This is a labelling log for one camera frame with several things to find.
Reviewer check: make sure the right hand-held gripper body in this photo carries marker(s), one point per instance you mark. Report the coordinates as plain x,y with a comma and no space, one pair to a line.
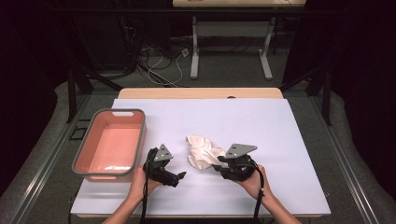
241,168

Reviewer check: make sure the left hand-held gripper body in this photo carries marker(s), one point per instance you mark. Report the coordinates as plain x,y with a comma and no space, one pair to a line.
157,168

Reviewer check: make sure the cream baby vest brown trim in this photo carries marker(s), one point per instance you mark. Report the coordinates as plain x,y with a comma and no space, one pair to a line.
202,152

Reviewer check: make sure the pink plastic basket grey rim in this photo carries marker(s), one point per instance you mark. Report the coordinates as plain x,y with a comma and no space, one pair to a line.
112,149

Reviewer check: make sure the person's right hand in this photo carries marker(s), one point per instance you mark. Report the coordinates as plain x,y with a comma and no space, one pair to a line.
257,186

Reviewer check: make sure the person's left hand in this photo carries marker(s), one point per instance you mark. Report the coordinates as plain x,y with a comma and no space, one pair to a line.
140,186

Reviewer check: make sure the white table cover sheet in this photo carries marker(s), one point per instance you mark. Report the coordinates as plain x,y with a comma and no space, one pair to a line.
264,124

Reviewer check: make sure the black metal stand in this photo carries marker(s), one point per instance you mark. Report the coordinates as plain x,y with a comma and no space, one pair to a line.
326,96
72,93

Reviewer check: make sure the white power adapter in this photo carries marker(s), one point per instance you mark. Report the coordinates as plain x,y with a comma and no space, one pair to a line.
185,52

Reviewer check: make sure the white-legged desk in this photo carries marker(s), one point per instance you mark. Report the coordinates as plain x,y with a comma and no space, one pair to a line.
230,29

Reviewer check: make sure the dark curtain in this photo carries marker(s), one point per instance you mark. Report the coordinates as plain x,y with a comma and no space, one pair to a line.
25,93
367,77

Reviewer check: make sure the black horizontal crossbar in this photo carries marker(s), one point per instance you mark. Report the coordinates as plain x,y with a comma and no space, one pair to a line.
155,11

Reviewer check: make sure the metal floor rail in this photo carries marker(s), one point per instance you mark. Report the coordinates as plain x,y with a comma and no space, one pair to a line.
345,161
46,161

